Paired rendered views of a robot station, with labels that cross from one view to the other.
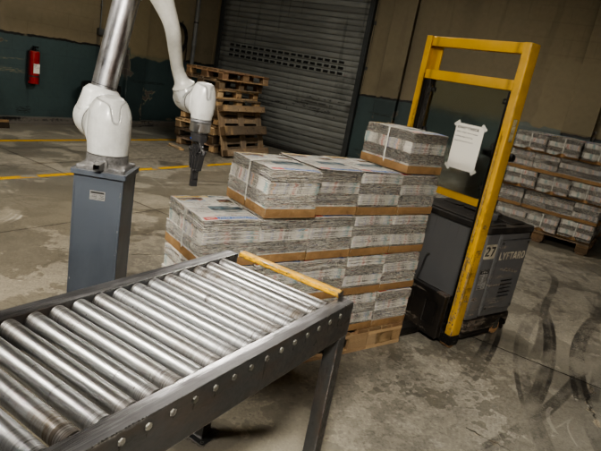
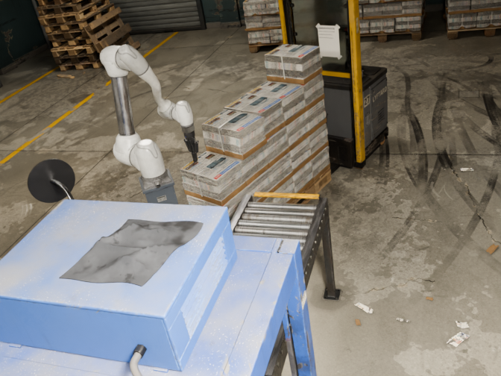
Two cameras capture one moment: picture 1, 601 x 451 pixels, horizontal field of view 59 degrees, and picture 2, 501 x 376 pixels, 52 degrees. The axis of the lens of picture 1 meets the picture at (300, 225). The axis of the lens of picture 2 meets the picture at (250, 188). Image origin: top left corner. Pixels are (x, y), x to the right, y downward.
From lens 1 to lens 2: 1.56 m
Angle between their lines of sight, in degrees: 17
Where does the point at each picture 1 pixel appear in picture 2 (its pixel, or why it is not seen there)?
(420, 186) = (314, 86)
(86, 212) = not seen: hidden behind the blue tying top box
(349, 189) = (277, 114)
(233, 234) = (231, 177)
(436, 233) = (328, 99)
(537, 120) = not seen: outside the picture
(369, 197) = (289, 111)
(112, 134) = (156, 163)
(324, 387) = (326, 242)
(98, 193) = (162, 197)
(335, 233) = (279, 142)
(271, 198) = (243, 147)
